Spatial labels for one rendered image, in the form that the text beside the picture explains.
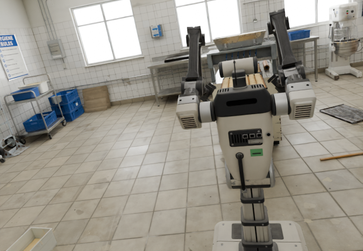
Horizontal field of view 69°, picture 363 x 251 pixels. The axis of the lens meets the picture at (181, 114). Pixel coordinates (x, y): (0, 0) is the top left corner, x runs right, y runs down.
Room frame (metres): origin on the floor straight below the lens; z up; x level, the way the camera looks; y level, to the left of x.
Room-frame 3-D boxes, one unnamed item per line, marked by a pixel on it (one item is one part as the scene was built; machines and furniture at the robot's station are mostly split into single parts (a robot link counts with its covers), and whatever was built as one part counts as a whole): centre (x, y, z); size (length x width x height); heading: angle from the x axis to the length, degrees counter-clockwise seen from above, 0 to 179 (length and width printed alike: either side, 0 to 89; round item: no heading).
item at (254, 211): (1.08, -0.26, 0.49); 0.11 x 0.11 x 0.40; 75
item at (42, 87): (5.16, 2.70, 0.90); 0.44 x 0.36 x 0.20; 92
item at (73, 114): (5.91, 2.52, 0.10); 0.60 x 0.40 x 0.20; 171
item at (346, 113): (3.28, -2.23, 0.02); 0.60 x 0.40 x 0.03; 8
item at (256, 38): (2.97, -0.78, 1.25); 0.56 x 0.29 x 0.14; 74
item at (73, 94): (5.91, 2.52, 0.50); 0.60 x 0.40 x 0.20; 176
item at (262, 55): (2.97, -0.78, 1.01); 0.72 x 0.33 x 0.34; 74
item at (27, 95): (4.78, 2.68, 0.88); 0.40 x 0.30 x 0.16; 87
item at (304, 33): (5.47, -2.63, 0.95); 0.40 x 0.30 x 0.14; 86
